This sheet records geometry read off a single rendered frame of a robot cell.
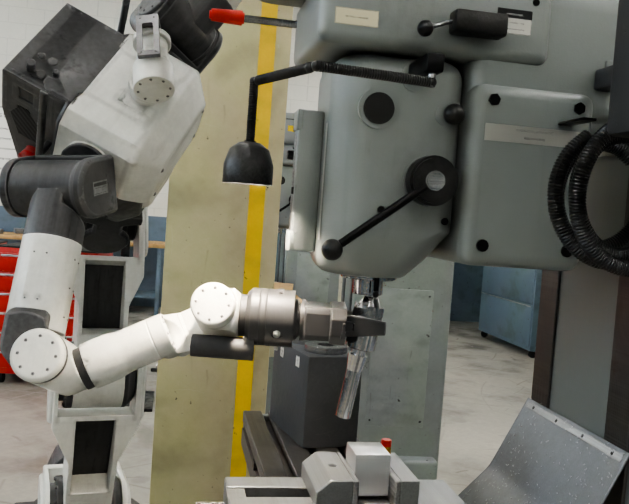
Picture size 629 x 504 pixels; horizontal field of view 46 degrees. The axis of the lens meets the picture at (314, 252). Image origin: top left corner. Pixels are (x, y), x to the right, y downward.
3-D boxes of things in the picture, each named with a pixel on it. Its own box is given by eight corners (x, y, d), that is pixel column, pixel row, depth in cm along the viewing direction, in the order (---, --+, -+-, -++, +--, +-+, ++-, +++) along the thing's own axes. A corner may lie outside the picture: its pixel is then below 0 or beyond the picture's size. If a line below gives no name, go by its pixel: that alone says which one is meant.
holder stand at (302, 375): (301, 449, 150) (309, 350, 149) (268, 418, 170) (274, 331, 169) (356, 446, 154) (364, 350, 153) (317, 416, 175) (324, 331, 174)
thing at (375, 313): (349, 299, 117) (340, 336, 117) (366, 306, 113) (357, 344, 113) (373, 302, 119) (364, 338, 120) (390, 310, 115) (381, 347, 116)
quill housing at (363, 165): (323, 277, 104) (340, 44, 102) (299, 265, 124) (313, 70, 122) (453, 285, 107) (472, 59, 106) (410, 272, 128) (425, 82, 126)
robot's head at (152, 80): (128, 109, 124) (136, 73, 117) (127, 61, 129) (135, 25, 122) (168, 113, 127) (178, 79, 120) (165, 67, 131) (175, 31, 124)
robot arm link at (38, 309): (-24, 376, 105) (9, 226, 112) (8, 386, 118) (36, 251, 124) (58, 384, 106) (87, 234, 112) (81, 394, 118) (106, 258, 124)
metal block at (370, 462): (352, 496, 107) (355, 454, 106) (343, 480, 112) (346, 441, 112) (388, 496, 108) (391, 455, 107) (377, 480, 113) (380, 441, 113)
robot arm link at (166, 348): (230, 295, 123) (152, 328, 121) (226, 280, 114) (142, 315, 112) (245, 331, 121) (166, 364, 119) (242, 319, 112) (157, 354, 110)
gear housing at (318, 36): (318, 38, 100) (324, -38, 99) (291, 70, 124) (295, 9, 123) (551, 65, 106) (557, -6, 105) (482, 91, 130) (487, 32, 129)
